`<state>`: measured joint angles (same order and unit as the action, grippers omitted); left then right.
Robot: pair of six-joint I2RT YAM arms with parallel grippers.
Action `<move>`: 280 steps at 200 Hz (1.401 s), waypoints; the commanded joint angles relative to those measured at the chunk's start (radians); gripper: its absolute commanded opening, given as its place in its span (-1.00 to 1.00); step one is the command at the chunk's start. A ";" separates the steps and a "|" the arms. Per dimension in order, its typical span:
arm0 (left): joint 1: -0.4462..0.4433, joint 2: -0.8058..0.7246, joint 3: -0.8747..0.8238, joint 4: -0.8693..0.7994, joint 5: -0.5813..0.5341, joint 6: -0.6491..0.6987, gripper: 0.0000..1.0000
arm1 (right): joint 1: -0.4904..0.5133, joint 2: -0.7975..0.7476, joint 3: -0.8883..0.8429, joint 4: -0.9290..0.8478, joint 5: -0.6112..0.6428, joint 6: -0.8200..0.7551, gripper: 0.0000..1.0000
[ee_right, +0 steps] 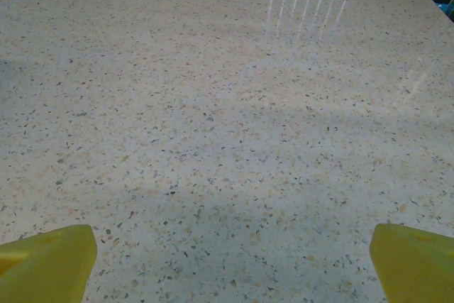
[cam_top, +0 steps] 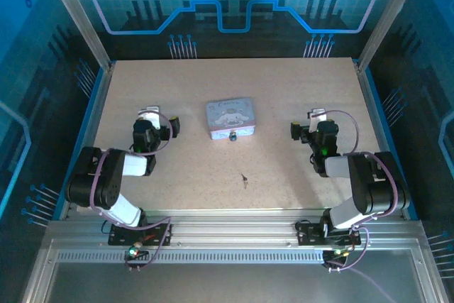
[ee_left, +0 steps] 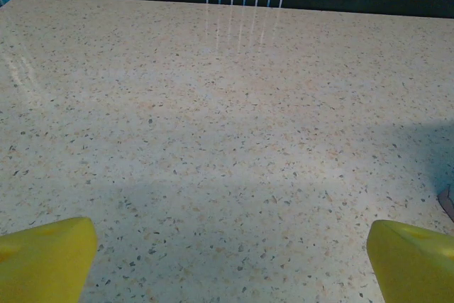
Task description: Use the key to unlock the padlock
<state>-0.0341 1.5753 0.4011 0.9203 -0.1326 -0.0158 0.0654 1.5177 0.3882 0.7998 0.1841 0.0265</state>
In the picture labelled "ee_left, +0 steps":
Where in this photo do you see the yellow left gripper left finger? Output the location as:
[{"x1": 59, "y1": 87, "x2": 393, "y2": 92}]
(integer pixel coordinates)
[{"x1": 0, "y1": 216, "x2": 98, "y2": 303}]

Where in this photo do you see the pale blue cartoon print card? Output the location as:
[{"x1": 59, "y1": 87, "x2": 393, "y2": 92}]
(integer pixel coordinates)
[{"x1": 437, "y1": 184, "x2": 454, "y2": 223}]

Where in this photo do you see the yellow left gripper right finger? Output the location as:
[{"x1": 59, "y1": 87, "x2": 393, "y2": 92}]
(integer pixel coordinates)
[{"x1": 366, "y1": 219, "x2": 454, "y2": 303}]

